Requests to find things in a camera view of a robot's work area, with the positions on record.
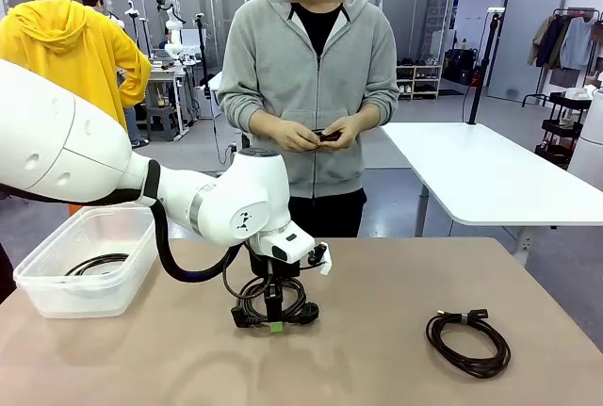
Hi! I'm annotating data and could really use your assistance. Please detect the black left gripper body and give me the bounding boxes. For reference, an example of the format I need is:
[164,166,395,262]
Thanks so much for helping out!
[248,248,302,287]

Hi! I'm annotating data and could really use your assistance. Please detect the thick black power cord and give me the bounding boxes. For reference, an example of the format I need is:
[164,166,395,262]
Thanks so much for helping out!
[222,245,322,331]

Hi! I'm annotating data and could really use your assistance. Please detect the small dark strap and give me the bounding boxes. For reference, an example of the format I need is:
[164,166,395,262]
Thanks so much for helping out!
[312,128,344,144]

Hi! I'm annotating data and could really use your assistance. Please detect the thin black power cable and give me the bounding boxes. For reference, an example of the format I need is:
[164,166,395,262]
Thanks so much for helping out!
[64,253,131,279]

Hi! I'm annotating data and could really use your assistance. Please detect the person's right forearm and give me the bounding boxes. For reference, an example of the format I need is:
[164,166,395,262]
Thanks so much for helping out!
[248,108,286,138]

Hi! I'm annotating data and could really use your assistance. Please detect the person's left forearm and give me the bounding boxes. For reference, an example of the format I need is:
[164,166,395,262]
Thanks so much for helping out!
[346,103,381,133]

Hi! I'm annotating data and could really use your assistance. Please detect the person's right hand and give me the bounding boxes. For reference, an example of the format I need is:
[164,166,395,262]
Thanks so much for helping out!
[263,116,322,154]

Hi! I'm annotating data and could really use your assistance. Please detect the person's left hand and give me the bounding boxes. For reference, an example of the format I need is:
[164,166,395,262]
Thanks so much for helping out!
[324,116,367,151]

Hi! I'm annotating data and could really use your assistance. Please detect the black trousers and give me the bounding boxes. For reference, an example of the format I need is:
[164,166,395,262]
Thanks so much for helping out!
[287,187,367,238]

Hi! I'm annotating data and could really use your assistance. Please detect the grey step stool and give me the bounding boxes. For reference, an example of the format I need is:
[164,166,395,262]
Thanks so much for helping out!
[145,106,181,142]

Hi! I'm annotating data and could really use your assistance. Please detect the grey zip hoodie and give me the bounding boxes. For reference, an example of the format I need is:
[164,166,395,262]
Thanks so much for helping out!
[217,0,400,200]

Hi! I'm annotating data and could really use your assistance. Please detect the clear plastic storage container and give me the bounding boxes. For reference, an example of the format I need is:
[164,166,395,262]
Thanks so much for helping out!
[12,205,159,320]

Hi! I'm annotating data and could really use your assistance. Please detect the white workbench desk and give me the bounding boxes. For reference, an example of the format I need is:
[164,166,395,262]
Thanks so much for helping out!
[116,64,202,130]

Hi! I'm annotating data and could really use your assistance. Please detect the white shoe shelf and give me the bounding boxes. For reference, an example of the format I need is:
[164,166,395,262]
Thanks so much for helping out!
[397,64,444,101]

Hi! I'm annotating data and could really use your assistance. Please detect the white monitor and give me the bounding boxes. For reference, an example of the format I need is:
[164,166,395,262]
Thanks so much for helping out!
[180,28,199,55]

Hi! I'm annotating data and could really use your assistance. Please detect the white table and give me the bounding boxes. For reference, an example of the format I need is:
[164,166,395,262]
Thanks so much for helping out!
[380,121,603,268]

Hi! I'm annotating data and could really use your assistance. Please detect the black t-shirt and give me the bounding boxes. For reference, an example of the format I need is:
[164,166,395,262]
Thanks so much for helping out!
[289,0,348,57]

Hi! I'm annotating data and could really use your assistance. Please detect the black bags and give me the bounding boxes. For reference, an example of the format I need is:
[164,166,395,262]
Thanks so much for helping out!
[444,47,482,86]

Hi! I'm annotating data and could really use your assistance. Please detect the black pole stand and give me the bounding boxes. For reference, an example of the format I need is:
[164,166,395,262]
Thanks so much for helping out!
[464,7,506,125]

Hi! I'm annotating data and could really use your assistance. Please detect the yellow hoodie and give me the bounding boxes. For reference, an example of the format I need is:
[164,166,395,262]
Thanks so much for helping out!
[0,0,153,134]

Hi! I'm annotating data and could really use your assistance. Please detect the black utility cart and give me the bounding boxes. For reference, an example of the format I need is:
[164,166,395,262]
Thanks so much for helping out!
[534,89,594,170]

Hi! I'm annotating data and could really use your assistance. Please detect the beige coat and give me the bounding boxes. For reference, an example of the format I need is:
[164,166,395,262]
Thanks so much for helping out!
[527,14,555,68]

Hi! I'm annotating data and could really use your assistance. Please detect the dark navy jacket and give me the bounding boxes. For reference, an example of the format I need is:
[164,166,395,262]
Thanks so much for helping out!
[536,14,569,69]

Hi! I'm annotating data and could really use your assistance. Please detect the light blue shirt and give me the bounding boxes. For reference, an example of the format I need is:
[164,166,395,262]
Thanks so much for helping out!
[560,17,595,72]

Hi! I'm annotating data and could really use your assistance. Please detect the black clothes rack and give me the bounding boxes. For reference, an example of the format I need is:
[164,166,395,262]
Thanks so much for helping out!
[521,7,603,108]

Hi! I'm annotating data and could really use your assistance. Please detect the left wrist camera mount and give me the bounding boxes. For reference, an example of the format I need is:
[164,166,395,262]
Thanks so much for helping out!
[299,240,334,278]

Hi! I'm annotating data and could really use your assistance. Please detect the black left arm hose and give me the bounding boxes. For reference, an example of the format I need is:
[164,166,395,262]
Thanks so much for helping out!
[140,159,251,284]

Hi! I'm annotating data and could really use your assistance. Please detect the black cable with grey tie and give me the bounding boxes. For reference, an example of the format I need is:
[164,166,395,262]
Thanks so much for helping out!
[425,308,513,382]

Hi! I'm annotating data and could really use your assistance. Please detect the black camera tripod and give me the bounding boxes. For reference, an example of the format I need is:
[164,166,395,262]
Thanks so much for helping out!
[194,12,214,96]

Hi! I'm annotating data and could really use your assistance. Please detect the stand with white camera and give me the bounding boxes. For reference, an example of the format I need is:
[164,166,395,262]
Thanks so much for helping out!
[124,0,152,57]

